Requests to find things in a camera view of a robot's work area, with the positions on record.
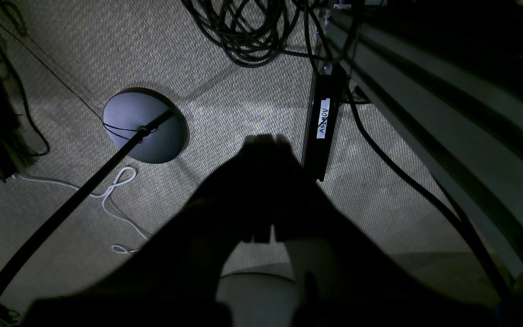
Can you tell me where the grey metal table frame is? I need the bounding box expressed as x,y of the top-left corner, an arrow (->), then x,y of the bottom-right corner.
320,0 -> 523,295

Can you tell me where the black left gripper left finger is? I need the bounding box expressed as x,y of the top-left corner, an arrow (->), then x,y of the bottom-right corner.
25,134 -> 275,327

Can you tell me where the coiled black cable bundle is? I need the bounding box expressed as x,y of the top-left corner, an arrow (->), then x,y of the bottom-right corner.
182,0 -> 330,69

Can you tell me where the thick black floor cable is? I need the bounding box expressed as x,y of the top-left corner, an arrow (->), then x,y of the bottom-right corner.
345,89 -> 514,300

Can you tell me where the round black stand base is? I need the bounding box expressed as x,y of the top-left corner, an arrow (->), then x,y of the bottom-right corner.
102,87 -> 189,164

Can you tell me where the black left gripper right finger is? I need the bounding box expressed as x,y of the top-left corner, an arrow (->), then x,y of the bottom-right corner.
276,135 -> 514,327

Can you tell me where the black stand pole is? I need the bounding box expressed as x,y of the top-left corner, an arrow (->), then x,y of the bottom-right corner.
0,110 -> 173,296

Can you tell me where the black labelled power box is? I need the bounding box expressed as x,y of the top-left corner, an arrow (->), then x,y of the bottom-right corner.
301,73 -> 346,182

